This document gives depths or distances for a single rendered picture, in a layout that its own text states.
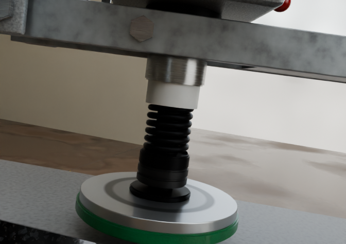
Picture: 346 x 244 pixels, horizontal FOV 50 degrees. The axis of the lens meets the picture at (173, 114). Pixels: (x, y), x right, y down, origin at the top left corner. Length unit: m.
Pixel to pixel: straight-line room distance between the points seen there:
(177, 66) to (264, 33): 0.11
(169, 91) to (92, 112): 5.82
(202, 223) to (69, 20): 0.27
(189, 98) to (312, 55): 0.16
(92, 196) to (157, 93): 0.15
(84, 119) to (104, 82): 0.71
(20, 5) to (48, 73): 6.29
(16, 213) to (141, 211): 0.20
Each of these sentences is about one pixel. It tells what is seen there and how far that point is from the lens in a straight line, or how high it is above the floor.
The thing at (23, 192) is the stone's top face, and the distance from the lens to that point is 0.66.
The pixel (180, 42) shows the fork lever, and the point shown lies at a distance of 0.44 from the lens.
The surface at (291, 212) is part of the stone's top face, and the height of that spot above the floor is 0.82.
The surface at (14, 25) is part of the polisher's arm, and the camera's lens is 0.44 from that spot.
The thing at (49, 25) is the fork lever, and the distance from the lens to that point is 0.46.
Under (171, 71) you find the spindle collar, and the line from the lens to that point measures 0.46.
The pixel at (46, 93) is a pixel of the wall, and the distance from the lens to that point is 6.74.
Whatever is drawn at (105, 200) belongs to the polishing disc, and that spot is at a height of 0.88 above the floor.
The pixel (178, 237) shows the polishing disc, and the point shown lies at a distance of 0.43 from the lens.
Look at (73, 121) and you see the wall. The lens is 6.46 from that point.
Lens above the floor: 1.03
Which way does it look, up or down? 5 degrees down
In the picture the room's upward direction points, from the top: 8 degrees clockwise
